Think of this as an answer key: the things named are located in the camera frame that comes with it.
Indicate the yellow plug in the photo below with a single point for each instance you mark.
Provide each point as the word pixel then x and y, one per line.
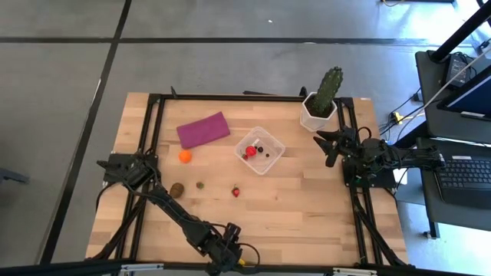
pixel 397 117

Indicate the orange toy fruit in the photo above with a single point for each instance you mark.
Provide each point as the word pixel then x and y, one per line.
pixel 185 156

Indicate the yellow toy corn cob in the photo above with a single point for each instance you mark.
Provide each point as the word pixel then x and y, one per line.
pixel 241 262

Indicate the brown toy kiwi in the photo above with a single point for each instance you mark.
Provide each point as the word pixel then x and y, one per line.
pixel 176 190

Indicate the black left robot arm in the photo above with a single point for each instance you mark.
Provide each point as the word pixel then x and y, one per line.
pixel 172 209

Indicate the clear plastic tupperware container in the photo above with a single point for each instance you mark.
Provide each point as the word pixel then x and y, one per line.
pixel 268 142

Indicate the purple folded cloth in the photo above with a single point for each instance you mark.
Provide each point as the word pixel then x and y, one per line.
pixel 203 130

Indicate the black pole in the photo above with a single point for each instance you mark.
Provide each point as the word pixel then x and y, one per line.
pixel 460 32

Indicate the small red berry green leaf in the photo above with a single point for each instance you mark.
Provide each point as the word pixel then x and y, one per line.
pixel 200 185

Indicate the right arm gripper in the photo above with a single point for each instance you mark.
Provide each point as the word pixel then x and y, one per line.
pixel 347 143

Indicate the green cactus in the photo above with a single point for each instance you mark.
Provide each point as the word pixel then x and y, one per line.
pixel 328 90

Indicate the black power adapter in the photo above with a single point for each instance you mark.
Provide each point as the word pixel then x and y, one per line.
pixel 458 69

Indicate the black desk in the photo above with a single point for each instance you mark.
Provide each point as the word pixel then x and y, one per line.
pixel 433 126

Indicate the small red toy strawberry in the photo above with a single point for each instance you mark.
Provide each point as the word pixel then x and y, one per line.
pixel 235 191

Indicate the black aluminium table frame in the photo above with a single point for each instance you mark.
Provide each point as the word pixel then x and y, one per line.
pixel 249 97

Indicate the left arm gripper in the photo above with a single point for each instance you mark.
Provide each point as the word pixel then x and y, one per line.
pixel 224 253

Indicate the large red toy strawberry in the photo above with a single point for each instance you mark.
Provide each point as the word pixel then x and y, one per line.
pixel 250 151

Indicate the grey chair base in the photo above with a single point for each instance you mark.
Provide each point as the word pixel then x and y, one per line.
pixel 11 175

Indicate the white plant pot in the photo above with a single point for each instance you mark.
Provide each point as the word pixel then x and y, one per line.
pixel 310 123

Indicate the black overhead rig bar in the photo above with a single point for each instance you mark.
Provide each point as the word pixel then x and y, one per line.
pixel 76 268

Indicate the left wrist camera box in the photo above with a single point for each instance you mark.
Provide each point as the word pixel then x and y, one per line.
pixel 232 230

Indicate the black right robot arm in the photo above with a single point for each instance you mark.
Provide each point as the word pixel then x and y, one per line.
pixel 403 155

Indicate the black laptop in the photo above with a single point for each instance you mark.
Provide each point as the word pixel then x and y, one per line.
pixel 464 180

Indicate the desk monitor screen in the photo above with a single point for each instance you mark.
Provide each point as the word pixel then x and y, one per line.
pixel 472 96

